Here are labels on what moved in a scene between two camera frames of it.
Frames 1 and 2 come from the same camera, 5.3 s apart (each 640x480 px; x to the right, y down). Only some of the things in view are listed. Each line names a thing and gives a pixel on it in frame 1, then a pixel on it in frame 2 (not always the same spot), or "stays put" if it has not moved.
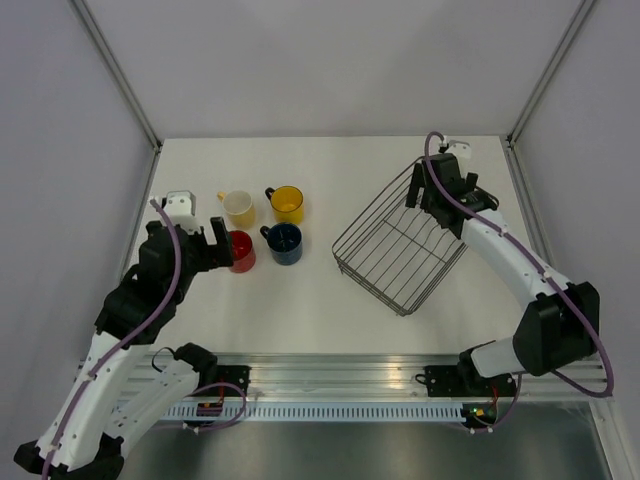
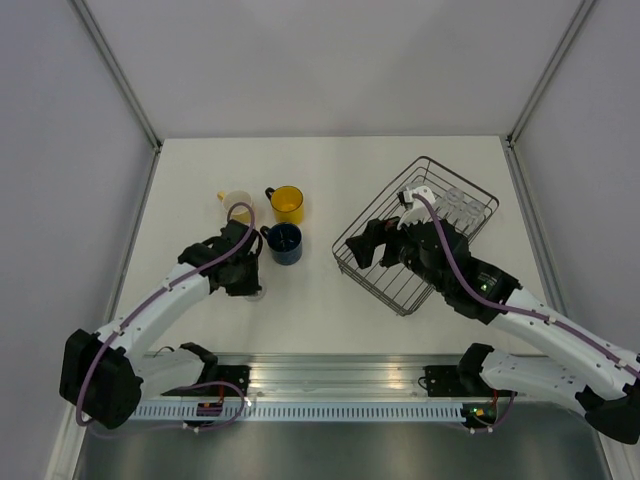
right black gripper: x=417 y=181 -> x=378 y=232
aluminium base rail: x=386 y=376 stays put
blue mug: x=285 y=242 stays put
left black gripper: x=219 y=253 -> x=251 y=286
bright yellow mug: x=286 y=203 stays put
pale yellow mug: x=238 y=208 stays put
